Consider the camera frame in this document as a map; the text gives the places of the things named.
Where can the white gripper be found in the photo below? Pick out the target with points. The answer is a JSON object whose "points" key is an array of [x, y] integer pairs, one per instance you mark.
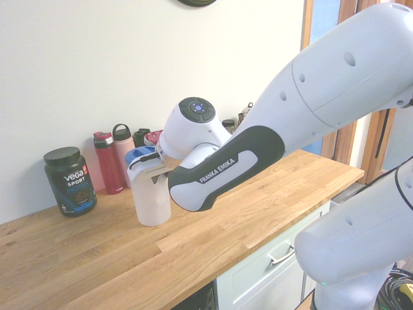
{"points": [[151, 169]]}

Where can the clear pitcher with blue lid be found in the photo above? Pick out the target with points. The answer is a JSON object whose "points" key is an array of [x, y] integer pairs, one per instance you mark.
{"points": [[151, 203]]}

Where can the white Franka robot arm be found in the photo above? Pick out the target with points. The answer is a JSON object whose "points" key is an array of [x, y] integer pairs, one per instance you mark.
{"points": [[322, 113]]}

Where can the red water bottle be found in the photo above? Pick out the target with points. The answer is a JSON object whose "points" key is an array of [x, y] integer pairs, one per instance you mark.
{"points": [[109, 164]]}

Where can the maroon white plastic piece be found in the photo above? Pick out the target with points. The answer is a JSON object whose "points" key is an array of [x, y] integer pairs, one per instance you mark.
{"points": [[153, 137]]}

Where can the pink bottle with black lid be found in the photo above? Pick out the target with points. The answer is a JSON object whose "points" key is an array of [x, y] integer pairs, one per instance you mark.
{"points": [[122, 151]]}

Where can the black shaker bottle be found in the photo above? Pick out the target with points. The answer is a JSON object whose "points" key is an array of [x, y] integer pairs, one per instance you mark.
{"points": [[141, 137]]}

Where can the black Vega protein tub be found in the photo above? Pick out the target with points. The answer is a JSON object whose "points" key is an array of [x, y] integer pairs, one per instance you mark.
{"points": [[71, 184]]}

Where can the jar with black lid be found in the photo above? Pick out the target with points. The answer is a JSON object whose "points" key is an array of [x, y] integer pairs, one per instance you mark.
{"points": [[228, 125]]}

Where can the white cabinet drawer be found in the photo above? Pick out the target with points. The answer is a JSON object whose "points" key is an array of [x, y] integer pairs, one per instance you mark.
{"points": [[258, 284]]}

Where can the yellow box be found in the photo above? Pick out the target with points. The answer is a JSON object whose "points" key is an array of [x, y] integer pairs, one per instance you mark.
{"points": [[407, 294]]}

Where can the black round wall clock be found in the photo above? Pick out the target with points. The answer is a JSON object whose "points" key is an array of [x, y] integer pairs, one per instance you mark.
{"points": [[197, 2]]}

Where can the wooden door frame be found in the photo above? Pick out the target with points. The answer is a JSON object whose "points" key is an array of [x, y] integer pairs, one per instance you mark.
{"points": [[345, 142]]}

